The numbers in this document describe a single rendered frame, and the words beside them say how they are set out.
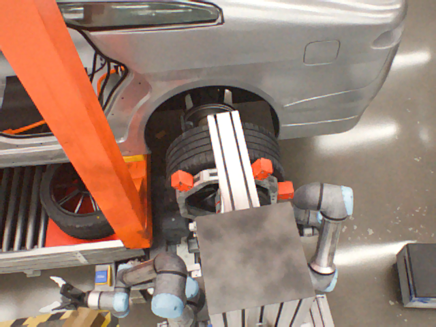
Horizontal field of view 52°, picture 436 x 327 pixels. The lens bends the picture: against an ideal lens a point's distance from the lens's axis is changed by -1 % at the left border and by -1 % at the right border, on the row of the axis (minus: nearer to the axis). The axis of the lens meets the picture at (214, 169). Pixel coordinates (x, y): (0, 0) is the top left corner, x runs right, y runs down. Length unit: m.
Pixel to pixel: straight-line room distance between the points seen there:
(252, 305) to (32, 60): 0.96
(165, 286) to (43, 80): 0.83
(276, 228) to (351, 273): 2.20
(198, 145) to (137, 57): 0.53
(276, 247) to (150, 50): 1.30
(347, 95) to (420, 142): 1.47
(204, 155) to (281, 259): 1.24
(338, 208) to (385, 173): 1.80
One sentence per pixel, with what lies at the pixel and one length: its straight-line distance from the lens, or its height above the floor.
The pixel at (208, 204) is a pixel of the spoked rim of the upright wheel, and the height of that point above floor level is 0.64.
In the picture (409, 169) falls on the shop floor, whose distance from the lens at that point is 3.79.
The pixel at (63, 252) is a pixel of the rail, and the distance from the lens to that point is 3.09.
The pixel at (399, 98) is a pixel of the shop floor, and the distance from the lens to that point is 4.19.
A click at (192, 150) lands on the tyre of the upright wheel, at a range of 2.32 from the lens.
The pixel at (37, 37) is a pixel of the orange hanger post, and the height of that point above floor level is 2.19.
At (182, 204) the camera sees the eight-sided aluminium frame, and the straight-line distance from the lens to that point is 2.46.
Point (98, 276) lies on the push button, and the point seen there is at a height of 0.48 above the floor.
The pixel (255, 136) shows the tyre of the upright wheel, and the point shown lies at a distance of 2.37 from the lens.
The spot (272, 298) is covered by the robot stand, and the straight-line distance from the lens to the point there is 1.08.
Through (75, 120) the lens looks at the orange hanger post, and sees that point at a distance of 1.71.
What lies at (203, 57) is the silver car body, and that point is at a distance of 2.19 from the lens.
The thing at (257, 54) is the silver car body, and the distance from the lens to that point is 2.22.
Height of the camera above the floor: 3.07
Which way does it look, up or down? 59 degrees down
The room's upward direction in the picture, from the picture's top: 7 degrees counter-clockwise
